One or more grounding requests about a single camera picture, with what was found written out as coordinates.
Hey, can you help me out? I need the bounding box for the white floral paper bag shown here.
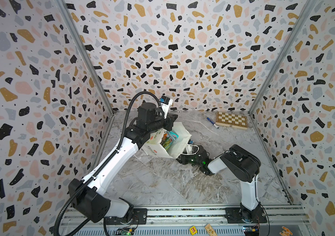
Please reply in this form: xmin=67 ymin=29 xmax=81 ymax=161
xmin=142 ymin=122 xmax=199 ymax=159

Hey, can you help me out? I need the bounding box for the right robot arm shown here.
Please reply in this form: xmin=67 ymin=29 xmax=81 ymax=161
xmin=177 ymin=145 xmax=269 ymax=224

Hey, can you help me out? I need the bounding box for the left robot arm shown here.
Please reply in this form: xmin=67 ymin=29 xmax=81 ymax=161
xmin=69 ymin=97 xmax=178 ymax=223

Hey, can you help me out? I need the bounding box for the blue white marker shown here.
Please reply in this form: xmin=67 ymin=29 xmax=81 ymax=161
xmin=206 ymin=117 xmax=219 ymax=129

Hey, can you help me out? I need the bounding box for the wooden chessboard box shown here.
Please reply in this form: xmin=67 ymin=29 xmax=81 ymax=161
xmin=216 ymin=112 xmax=249 ymax=130

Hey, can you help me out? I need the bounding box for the wooden mousetrap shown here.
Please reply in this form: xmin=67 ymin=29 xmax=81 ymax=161
xmin=204 ymin=224 xmax=217 ymax=236

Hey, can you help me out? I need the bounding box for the yellow sticker tag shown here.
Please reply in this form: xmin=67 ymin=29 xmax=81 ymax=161
xmin=189 ymin=226 xmax=197 ymax=236

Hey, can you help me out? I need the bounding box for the orange toy figure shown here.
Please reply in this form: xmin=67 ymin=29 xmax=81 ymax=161
xmin=279 ymin=226 xmax=293 ymax=236

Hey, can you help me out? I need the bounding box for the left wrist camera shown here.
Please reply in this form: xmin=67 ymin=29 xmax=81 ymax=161
xmin=160 ymin=95 xmax=173 ymax=119

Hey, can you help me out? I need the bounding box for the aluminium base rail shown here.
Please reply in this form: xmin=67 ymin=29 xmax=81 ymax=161
xmin=58 ymin=204 xmax=311 ymax=236

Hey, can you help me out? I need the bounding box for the black corrugated cable conduit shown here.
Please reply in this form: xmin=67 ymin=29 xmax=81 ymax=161
xmin=53 ymin=91 xmax=162 ymax=236

